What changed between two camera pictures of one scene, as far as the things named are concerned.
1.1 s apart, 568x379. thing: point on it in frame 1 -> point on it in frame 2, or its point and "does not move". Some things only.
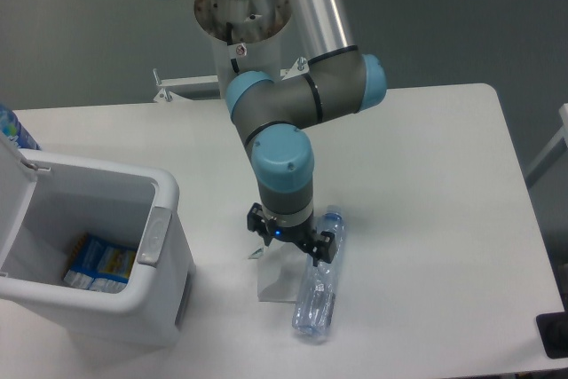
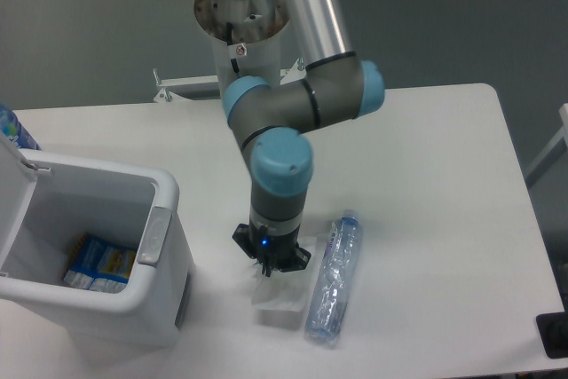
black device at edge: x=553 y=330 does not move
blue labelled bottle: x=14 y=130 does not move
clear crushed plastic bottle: x=314 y=307 -> x=333 y=284
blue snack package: x=98 y=265 does not move
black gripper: x=304 y=234 -> x=279 y=251
